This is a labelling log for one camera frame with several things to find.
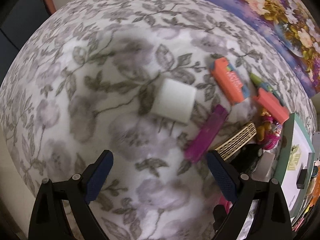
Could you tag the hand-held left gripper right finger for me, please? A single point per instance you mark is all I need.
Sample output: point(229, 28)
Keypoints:
point(223, 178)

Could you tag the pink yellow doll toy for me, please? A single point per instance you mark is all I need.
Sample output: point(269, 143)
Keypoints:
point(270, 132)

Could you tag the round blue tin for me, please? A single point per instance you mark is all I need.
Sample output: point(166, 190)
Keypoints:
point(315, 172)

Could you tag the pink plastic toy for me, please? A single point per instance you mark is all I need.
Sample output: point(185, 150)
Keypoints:
point(225, 205)

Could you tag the small black block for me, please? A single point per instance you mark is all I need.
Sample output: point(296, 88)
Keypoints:
point(302, 178)

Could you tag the orange box with blue label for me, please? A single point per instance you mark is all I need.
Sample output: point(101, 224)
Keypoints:
point(228, 81)

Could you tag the flower bouquet painting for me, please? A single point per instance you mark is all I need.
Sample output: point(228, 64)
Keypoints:
point(275, 17)

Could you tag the floral grey white blanket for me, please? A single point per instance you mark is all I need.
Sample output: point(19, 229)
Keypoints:
point(100, 55)

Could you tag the cream perforated comb block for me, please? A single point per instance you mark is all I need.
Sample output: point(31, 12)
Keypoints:
point(237, 140)

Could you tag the white tray with teal rim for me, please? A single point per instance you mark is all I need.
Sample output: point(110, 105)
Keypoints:
point(297, 155)

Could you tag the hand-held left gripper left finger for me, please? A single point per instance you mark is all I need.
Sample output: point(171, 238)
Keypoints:
point(99, 178)

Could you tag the orange box with green label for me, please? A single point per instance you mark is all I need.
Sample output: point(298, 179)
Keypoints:
point(271, 105)

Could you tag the magenta plastic case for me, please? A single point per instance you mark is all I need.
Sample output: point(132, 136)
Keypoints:
point(206, 133)

